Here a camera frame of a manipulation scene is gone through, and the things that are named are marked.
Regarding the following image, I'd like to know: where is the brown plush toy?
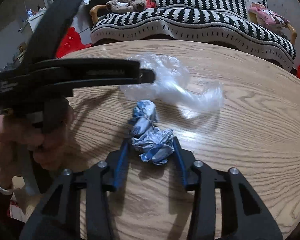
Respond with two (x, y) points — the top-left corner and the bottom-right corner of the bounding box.
(105, 0), (147, 13)

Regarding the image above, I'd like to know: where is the blue white paper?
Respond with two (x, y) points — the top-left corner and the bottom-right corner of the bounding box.
(128, 100), (175, 165)

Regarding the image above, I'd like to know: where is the rattan armchair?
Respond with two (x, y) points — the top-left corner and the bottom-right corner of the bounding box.
(89, 4), (298, 46)

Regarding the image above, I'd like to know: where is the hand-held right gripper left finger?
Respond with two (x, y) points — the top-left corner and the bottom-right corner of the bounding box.
(20, 137), (130, 240)

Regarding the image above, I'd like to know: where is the person's left forearm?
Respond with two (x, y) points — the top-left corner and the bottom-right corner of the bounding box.
(0, 182), (25, 240)

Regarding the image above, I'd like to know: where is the white bead bracelet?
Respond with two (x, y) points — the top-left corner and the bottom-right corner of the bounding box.
(0, 174), (15, 195)

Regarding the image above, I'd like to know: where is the pink printed cushion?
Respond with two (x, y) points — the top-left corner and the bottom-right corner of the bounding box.
(248, 2), (290, 28)

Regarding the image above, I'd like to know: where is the red plastic stool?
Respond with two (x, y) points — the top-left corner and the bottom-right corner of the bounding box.
(55, 26), (93, 58)

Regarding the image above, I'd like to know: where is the person's left hand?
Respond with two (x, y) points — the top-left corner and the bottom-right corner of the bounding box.
(0, 102), (75, 193)

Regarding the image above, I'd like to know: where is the black white striped seat cushion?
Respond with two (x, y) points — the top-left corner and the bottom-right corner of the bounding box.
(90, 7), (297, 72)

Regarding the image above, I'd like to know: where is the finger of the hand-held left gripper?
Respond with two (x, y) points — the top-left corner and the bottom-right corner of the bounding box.
(72, 58), (141, 82)
(72, 69), (157, 97)

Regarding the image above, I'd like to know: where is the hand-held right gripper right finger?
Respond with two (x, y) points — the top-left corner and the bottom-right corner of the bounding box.
(172, 136), (283, 240)

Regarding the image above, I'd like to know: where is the clear plastic bag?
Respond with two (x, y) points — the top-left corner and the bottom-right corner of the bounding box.
(119, 52), (224, 119)

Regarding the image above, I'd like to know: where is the cluttered white shelf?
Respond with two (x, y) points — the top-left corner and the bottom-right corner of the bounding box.
(14, 0), (54, 55)

